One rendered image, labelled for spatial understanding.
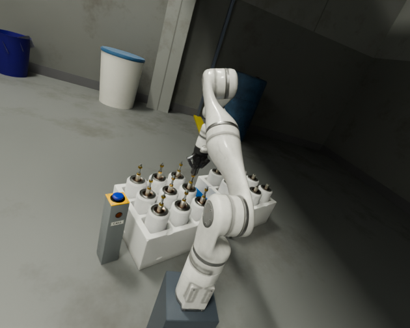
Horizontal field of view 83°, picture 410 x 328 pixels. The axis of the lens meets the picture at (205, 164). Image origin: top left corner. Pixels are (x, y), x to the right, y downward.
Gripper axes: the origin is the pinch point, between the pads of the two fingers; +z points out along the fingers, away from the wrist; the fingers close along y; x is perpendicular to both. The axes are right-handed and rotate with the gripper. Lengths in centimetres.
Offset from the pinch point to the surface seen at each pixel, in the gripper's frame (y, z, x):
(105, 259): 40, 33, 18
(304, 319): -37, 36, 65
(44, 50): 81, 4, -285
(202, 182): -20.2, 18.7, -17.5
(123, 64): 4, -16, -194
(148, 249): 25.3, 23.5, 24.4
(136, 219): 28.9, 17.4, 12.7
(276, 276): -40, 35, 44
